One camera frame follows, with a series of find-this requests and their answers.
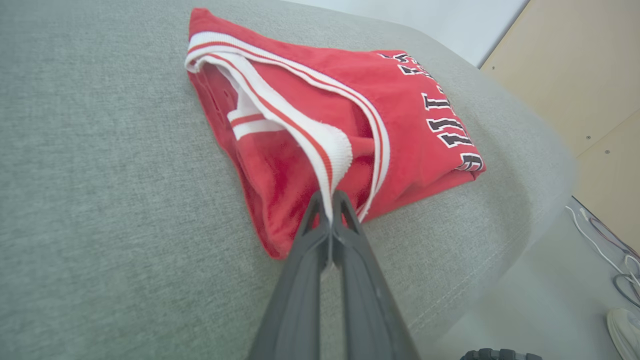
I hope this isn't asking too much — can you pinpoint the red Bulls jersey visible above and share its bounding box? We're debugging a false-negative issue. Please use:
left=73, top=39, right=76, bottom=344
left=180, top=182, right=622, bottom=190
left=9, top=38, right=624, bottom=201
left=184, top=7, right=487, bottom=261

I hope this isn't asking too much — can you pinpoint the looped white floor cable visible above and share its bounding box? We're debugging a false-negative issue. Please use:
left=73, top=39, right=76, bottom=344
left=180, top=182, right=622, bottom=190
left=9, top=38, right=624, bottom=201
left=624, top=254, right=640, bottom=288

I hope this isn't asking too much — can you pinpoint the dark red floor cable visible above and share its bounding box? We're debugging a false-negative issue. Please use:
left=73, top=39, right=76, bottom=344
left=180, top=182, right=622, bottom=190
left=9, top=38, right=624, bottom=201
left=589, top=216, right=640, bottom=258

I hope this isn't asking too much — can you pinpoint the grey fabric sofa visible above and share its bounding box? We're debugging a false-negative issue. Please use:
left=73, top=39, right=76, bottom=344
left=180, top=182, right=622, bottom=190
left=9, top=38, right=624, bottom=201
left=0, top=0, right=576, bottom=360

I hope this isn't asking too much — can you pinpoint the looped grey floor cable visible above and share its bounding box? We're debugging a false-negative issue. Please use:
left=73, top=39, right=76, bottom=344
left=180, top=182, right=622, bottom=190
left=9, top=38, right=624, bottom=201
left=613, top=273, right=640, bottom=309

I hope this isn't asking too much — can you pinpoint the white shoe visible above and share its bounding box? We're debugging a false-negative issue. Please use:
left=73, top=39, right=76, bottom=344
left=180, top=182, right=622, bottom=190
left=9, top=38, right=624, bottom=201
left=606, top=307, right=640, bottom=360

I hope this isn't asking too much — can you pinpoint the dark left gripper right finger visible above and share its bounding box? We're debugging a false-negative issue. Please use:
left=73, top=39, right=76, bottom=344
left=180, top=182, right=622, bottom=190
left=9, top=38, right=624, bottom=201
left=331, top=190, right=421, bottom=360

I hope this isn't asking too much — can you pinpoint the black ribbed wheel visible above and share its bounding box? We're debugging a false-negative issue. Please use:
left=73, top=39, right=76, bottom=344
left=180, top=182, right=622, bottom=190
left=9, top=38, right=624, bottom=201
left=460, top=348, right=544, bottom=360

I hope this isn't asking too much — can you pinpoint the thin white floor cable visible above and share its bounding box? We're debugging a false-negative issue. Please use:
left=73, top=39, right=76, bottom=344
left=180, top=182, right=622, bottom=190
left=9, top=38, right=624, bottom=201
left=566, top=205, right=626, bottom=275

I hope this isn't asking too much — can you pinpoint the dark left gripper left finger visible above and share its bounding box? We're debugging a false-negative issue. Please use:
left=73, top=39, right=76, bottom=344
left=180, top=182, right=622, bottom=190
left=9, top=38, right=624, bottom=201
left=248, top=190, right=332, bottom=360

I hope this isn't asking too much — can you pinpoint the beige wooden panel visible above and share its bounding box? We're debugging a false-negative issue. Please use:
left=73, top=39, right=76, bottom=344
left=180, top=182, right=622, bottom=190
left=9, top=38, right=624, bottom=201
left=480, top=0, right=640, bottom=253

